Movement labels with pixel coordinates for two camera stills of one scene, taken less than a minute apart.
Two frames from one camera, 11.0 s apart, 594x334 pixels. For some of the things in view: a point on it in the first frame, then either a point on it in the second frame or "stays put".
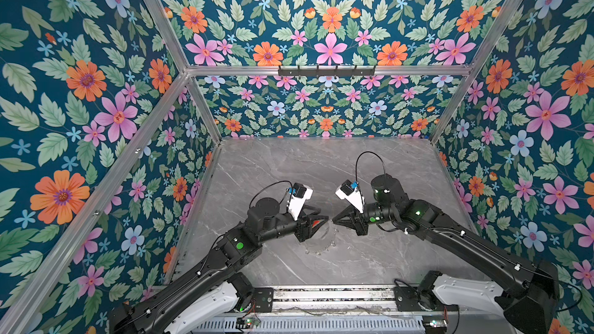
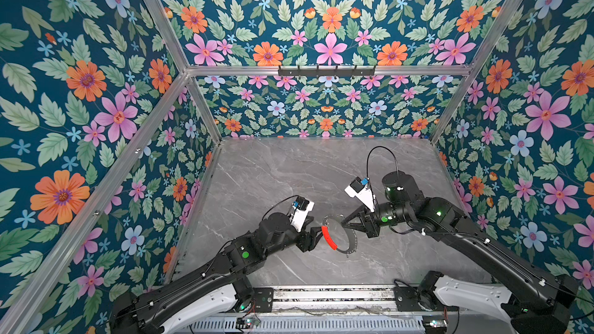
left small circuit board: x=247 y=322 stays put
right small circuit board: x=435 y=324 stays put
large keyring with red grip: x=315 y=224 to x=352 y=234
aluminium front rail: x=333 y=298 stays put
